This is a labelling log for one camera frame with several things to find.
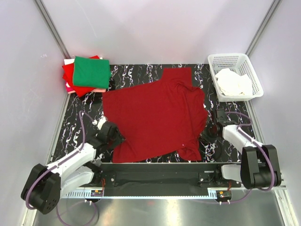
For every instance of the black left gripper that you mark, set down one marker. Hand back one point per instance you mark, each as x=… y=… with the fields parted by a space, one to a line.
x=118 y=138

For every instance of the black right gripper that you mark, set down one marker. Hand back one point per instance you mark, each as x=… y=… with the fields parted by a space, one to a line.
x=209 y=135

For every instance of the dark red t-shirt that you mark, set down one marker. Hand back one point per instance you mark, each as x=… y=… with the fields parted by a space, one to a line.
x=158 y=118

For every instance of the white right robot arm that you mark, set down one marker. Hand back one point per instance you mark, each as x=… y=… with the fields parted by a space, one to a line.
x=259 y=167

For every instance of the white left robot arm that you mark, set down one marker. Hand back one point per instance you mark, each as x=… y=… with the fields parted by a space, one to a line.
x=46 y=185

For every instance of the white crumpled t-shirt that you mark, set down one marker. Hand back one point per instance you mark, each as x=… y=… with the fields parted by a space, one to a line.
x=232 y=84

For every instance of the white plastic basket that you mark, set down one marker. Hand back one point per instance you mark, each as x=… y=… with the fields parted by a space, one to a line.
x=240 y=64

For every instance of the red folded t-shirt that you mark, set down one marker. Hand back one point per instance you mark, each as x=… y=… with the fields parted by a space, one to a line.
x=68 y=77

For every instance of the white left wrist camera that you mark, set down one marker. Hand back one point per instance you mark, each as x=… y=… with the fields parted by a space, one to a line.
x=100 y=122

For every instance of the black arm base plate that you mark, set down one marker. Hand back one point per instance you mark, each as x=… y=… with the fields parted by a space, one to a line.
x=160 y=181

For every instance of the aluminium frame post right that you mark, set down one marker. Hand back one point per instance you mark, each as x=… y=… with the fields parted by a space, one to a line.
x=263 y=25

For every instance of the aluminium frame post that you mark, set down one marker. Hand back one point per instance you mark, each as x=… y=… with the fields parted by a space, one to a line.
x=52 y=28
x=263 y=25

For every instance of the aluminium frame post left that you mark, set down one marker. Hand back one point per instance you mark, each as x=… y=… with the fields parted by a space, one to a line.
x=52 y=28

